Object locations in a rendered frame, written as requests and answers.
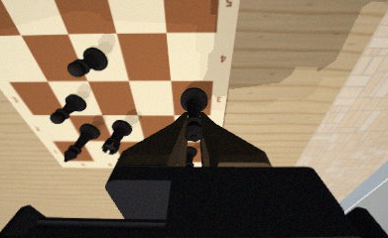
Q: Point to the brown and cream chessboard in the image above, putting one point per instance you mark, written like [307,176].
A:
[156,49]

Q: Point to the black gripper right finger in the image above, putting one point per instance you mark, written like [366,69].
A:
[226,149]

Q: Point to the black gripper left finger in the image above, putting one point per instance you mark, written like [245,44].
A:
[161,148]

